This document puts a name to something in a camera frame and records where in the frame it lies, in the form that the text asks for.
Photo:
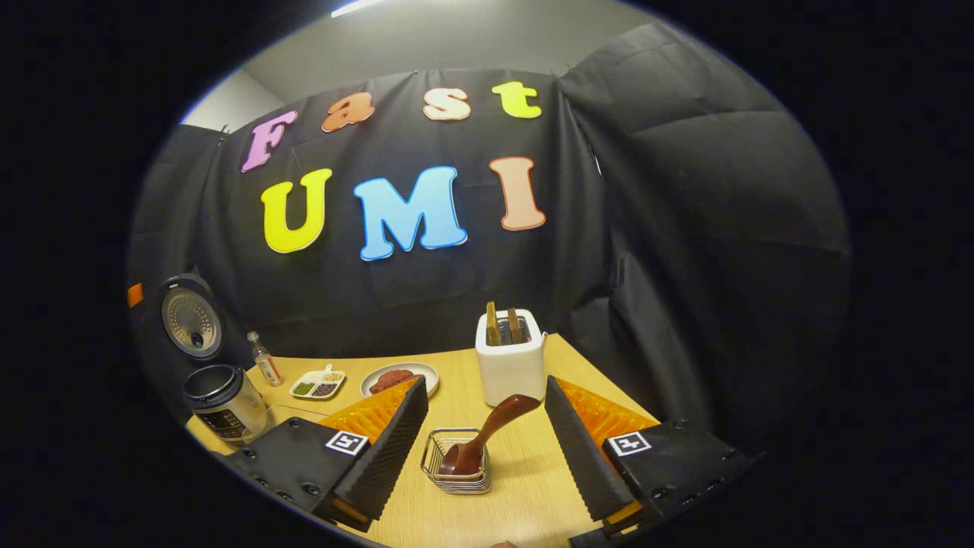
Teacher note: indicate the dark grey rice cooker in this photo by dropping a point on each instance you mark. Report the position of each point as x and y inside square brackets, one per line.
[221, 403]

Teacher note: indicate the brown meat piece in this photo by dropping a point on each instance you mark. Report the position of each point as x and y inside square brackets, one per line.
[383, 383]
[403, 376]

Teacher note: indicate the small glass bottle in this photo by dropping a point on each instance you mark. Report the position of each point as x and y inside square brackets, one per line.
[266, 365]

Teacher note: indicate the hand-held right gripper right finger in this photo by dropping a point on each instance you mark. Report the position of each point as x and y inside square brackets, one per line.
[582, 457]

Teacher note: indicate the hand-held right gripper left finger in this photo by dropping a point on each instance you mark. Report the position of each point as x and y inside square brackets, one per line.
[396, 457]

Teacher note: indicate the black backdrop cloth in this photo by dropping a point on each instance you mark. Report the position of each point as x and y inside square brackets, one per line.
[685, 228]

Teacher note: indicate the white toaster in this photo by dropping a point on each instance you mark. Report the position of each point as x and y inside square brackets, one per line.
[510, 373]

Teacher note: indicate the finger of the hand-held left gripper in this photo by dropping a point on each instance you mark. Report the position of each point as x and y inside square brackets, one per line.
[135, 294]

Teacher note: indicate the brown wooden spoon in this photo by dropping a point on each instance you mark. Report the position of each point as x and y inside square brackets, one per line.
[494, 430]

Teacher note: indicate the brown toast slice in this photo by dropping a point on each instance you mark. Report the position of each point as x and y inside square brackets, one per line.
[492, 323]
[515, 326]

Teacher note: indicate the white divided bean dish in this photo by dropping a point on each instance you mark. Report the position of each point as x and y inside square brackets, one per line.
[316, 384]

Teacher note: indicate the white round plate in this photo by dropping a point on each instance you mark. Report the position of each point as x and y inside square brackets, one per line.
[422, 373]

